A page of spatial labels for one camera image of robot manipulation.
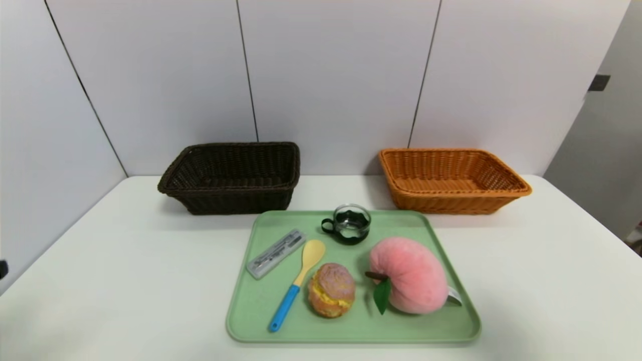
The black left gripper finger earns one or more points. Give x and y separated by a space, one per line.
3 269

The clear plastic compass case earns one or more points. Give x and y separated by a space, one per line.
276 253

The cream puff bread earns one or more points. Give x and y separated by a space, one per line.
331 291

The glass cup with black holder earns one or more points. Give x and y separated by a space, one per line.
351 236

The pink plush peach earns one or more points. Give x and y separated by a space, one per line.
411 271

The dark brown wicker basket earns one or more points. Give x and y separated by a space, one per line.
225 200

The orange wicker basket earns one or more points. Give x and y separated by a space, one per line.
451 203

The light green plastic tray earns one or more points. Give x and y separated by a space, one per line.
361 321

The black wall fixture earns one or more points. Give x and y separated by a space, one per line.
599 82

